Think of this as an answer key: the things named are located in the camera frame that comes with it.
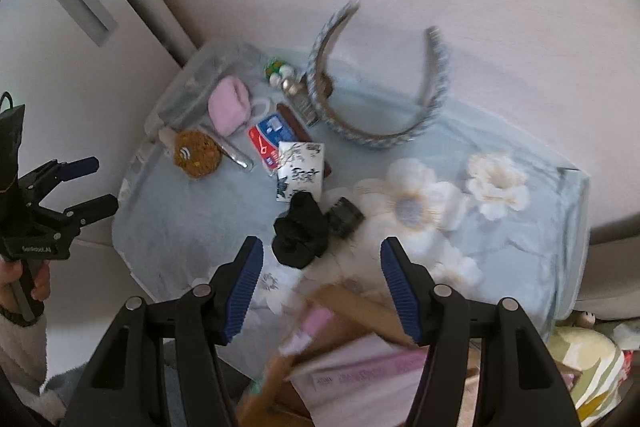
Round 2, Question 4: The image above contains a small beige doll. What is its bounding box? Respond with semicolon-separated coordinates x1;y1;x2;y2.
570;309;597;331

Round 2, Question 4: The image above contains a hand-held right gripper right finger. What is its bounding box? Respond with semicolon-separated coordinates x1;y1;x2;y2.
380;237;583;427

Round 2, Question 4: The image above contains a pink plush hair accessory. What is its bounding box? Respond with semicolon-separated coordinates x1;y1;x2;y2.
207;76;252;138

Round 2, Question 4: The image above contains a white hair tie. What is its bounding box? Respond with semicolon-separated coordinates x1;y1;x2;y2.
250;96;274;120

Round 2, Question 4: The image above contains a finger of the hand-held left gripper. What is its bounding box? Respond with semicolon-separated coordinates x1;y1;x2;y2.
20;157;100;202
37;193;120;238

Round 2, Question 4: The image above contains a white black patterned packet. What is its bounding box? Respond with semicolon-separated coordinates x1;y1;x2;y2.
274;141;327;204

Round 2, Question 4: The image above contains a blue woven headband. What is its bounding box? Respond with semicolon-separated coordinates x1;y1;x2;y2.
306;0;453;151

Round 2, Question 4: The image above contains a silver metal hair clip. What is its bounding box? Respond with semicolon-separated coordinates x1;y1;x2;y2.
200;122;251;170

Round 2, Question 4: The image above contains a clear plastic storage container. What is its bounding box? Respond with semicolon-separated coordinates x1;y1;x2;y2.
145;41;273;142

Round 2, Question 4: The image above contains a red and blue packet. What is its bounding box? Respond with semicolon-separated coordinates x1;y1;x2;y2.
247;113;291;172

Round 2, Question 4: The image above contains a light blue floral blanket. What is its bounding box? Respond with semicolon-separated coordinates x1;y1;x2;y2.
112;43;591;388

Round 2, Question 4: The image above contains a long brown hair clip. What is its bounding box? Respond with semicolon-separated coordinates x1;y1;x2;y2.
276;103;333;180

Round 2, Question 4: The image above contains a green frog hair clip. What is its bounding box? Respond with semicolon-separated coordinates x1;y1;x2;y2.
264;58;297;88

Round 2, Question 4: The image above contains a person's left hand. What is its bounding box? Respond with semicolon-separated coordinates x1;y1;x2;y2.
0;259;52;323

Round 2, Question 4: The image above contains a pink book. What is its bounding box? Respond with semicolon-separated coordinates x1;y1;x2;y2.
287;332;431;427

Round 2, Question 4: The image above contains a white cabinet door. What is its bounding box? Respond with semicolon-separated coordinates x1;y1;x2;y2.
0;0;188;258

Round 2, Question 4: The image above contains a person's left forearm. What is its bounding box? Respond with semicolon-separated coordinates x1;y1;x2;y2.
0;307;66;427

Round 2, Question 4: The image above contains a silver metal comb clip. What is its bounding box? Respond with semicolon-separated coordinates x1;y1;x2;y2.
290;92;322;128

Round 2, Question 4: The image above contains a yellow green striped cushion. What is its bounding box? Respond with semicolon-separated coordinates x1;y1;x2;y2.
545;324;631;418

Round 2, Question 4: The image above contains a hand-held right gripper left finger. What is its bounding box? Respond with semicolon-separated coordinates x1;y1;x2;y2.
60;236;264;427

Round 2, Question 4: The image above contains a brown cookie plush clip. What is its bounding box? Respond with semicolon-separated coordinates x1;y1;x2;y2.
159;128;222;180

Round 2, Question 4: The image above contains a black scrunchie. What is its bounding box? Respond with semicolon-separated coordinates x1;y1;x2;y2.
272;192;331;269

